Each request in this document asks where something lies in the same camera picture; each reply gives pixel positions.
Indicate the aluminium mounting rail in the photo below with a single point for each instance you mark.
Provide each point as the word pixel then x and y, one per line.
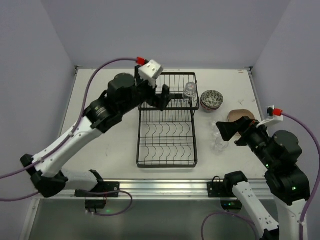
pixel 165 189

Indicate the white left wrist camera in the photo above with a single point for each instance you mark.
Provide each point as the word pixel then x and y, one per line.
pixel 150 72

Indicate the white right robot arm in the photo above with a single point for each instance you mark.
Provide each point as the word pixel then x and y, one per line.
pixel 288 184

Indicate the black wire dish rack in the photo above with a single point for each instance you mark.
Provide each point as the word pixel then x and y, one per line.
pixel 167 139

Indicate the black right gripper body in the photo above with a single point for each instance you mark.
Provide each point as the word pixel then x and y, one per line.
pixel 244 128

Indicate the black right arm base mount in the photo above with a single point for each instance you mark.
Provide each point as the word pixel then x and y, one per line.
pixel 216 189

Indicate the clear drinking glass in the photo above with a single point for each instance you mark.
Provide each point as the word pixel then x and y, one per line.
pixel 215 135
pixel 220 145
pixel 189 91
pixel 214 126

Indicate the brown textured bowl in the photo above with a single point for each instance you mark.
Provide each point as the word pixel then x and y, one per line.
pixel 237 114

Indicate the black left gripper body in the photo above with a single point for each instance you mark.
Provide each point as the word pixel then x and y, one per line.
pixel 152 95

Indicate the black floral patterned bowl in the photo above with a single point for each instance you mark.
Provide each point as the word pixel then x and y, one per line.
pixel 212 98

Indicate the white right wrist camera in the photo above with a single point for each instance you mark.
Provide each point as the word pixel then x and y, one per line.
pixel 274 116

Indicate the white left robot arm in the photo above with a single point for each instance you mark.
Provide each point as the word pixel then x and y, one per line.
pixel 124 93

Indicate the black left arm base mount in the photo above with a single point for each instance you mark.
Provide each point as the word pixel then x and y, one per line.
pixel 96 199

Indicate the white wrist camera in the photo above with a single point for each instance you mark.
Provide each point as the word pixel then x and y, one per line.
pixel 150 72
pixel 274 116

